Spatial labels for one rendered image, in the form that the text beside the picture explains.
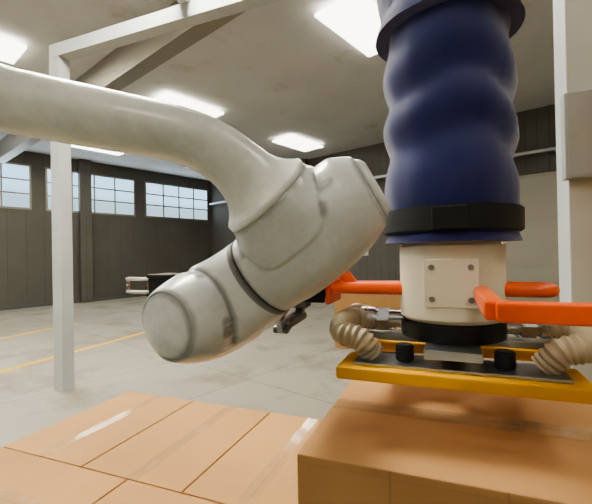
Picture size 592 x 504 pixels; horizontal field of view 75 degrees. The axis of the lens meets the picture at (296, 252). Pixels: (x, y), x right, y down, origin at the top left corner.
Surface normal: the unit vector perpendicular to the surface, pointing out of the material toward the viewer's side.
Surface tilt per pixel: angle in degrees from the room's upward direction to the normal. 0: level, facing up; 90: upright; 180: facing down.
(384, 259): 90
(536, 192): 90
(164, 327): 94
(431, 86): 71
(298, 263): 115
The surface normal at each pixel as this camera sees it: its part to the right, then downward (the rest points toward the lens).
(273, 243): -0.18, 0.40
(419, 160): -0.66, -0.22
